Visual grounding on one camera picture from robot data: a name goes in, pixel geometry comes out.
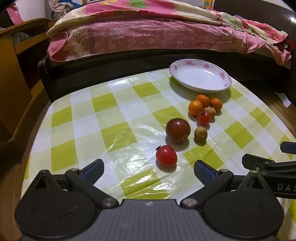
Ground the brown longan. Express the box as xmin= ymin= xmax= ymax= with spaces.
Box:
xmin=203 ymin=107 xmax=216 ymax=118
xmin=194 ymin=127 xmax=208 ymax=142

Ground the wooden chair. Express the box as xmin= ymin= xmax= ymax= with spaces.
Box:
xmin=0 ymin=17 xmax=57 ymax=145

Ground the pink floral blanket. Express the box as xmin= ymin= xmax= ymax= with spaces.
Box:
xmin=6 ymin=0 xmax=292 ymax=69

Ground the dark red cloth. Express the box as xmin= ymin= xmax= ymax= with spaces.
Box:
xmin=282 ymin=35 xmax=296 ymax=55

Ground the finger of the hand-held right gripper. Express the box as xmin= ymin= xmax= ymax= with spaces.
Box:
xmin=280 ymin=141 xmax=296 ymax=154
xmin=242 ymin=153 xmax=296 ymax=174

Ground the dark bed frame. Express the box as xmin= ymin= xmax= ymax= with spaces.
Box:
xmin=38 ymin=50 xmax=296 ymax=102

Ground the orange mandarin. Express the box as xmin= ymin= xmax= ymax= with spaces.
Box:
xmin=195 ymin=94 xmax=211 ymax=108
xmin=210 ymin=98 xmax=223 ymax=112
xmin=188 ymin=100 xmax=204 ymax=116

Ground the white paper scrap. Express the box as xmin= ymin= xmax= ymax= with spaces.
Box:
xmin=275 ymin=91 xmax=291 ymax=108

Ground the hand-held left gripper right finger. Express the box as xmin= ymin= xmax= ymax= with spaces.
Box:
xmin=180 ymin=159 xmax=274 ymax=208

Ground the dark headboard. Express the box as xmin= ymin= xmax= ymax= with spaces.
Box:
xmin=213 ymin=0 xmax=296 ymax=35

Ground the small red tomato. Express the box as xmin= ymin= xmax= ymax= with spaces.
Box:
xmin=155 ymin=145 xmax=178 ymax=167
xmin=197 ymin=111 xmax=212 ymax=126

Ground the crumpled printed cloth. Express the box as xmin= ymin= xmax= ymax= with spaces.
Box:
xmin=49 ymin=0 xmax=80 ymax=15

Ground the large dark red tomato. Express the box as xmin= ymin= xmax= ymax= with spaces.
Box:
xmin=166 ymin=118 xmax=191 ymax=142

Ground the white floral plate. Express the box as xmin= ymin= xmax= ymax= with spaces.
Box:
xmin=169 ymin=59 xmax=232 ymax=93

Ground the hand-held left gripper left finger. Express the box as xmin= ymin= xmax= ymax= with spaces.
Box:
xmin=29 ymin=159 xmax=119 ymax=208

